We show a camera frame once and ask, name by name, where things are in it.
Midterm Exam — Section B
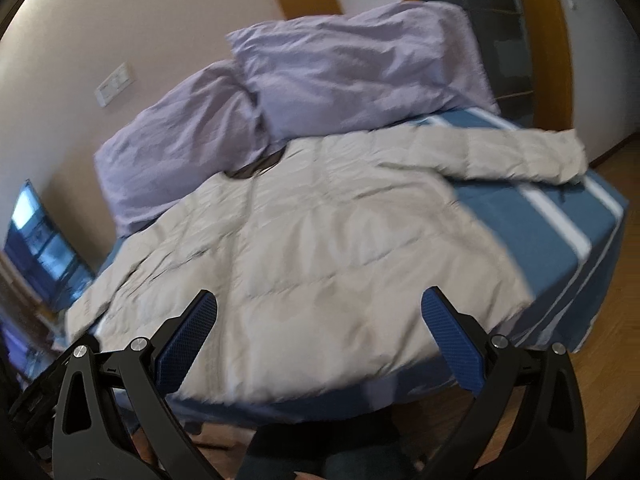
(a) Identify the beige puffer jacket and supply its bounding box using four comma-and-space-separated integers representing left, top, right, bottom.
65, 124, 587, 403

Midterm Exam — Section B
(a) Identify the window with blue view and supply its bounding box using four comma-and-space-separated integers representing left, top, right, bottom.
4, 180, 94, 312

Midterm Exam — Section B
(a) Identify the blue striped bed mattress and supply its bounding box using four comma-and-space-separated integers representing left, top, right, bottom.
171, 110, 627, 425

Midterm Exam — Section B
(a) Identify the lavender pillow near window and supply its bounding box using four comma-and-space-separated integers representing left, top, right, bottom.
94, 60, 278, 237

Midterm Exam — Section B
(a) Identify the lavender pillow near door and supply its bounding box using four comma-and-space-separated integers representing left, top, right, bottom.
227, 1, 498, 142

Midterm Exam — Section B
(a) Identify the white wall switch plate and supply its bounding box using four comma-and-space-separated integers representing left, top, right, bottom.
94, 63, 134, 107

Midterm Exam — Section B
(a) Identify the wooden door frame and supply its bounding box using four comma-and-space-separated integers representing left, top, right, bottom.
277, 0, 573, 130

